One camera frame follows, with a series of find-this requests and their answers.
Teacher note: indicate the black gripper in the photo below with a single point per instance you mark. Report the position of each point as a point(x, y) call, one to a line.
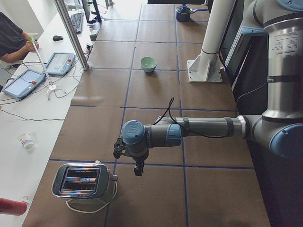
point(138, 159)

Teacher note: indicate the green bowl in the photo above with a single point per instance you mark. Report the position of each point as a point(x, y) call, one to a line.
point(148, 61)

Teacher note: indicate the blue bowl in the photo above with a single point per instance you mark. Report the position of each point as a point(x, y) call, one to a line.
point(148, 69)

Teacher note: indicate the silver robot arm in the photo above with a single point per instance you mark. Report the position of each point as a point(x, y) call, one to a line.
point(279, 128)

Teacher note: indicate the silver toaster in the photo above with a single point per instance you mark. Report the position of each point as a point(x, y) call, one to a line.
point(85, 183)

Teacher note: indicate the paper cup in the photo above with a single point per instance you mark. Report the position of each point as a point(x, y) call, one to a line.
point(26, 140)

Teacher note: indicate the red bottle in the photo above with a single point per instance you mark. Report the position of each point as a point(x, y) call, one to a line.
point(11, 207)

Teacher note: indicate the far teach pendant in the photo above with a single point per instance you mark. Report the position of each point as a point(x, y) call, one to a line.
point(60, 64)

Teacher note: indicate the teach pendant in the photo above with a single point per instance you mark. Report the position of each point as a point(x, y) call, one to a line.
point(24, 84)
point(60, 64)

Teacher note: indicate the near teach pendant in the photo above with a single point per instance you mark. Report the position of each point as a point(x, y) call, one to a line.
point(24, 84)

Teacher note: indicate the black computer mouse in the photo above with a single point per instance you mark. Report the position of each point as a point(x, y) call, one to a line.
point(57, 38)

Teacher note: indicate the black monitor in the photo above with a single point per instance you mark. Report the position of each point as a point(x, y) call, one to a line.
point(91, 11)

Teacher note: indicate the black keyboard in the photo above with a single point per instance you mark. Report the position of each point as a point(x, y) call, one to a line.
point(77, 22)

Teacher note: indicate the blue saucepan with glass lid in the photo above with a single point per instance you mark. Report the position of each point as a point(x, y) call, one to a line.
point(184, 12)

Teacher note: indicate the person in dark shirt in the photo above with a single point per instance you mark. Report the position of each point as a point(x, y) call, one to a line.
point(14, 42)

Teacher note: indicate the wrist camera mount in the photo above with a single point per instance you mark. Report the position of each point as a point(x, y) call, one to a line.
point(119, 148)

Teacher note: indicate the green handled grabber stick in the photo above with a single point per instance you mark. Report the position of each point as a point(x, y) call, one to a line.
point(52, 88)

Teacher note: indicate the white pedestal column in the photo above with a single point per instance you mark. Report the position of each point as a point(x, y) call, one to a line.
point(206, 66)

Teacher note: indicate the aluminium frame post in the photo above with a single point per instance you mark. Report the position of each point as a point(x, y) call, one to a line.
point(63, 12)

